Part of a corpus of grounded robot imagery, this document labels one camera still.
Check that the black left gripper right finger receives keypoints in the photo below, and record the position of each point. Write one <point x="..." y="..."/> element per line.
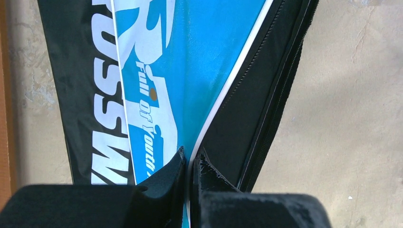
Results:
<point x="216" y="203"/>

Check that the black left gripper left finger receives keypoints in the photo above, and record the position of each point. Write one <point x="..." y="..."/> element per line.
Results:
<point x="100" y="204"/>

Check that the blue racket cover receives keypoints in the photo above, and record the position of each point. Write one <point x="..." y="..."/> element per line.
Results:
<point x="205" y="83"/>

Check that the black Crossway racket cover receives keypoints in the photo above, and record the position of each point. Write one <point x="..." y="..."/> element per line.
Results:
<point x="81" y="46"/>

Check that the wooden shelf rack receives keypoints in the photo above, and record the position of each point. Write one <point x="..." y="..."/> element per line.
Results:
<point x="8" y="177"/>

